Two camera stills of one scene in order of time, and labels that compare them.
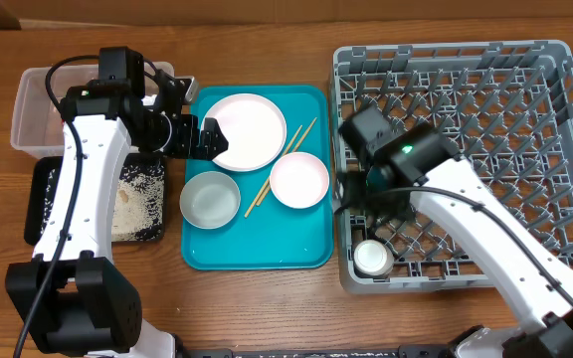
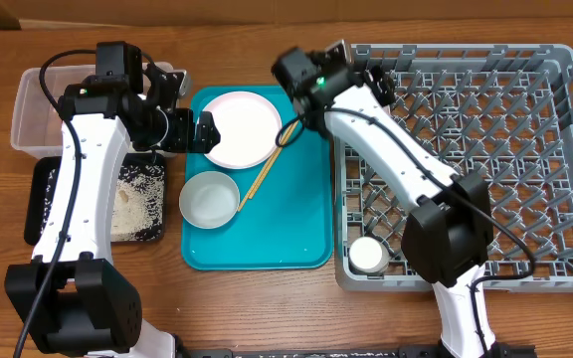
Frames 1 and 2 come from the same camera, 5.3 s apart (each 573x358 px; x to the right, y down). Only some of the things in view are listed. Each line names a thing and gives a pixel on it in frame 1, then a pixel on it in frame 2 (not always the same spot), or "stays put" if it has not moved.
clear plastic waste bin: [38, 130] stays put
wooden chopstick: [299, 140] to [273, 161]
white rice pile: [138, 202] stays put
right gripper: [354, 194] to [379, 83]
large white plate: [255, 129] stays put
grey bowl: [210, 200] stays put
